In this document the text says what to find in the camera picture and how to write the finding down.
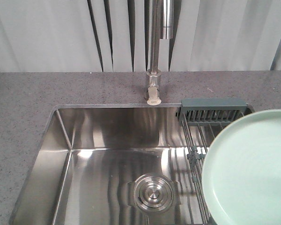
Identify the light green round plate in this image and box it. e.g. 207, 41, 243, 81
202, 109, 281, 225

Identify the stainless steel sink basin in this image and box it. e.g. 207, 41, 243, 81
9, 104, 200, 225

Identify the round steel sink drain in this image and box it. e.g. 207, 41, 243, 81
127, 173, 181, 214

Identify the stainless steel faucet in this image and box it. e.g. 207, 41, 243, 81
144, 0, 174, 106

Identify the white pleated curtain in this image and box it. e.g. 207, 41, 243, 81
0, 0, 281, 72

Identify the grey wire dish rack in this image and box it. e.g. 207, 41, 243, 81
176, 98, 254, 225

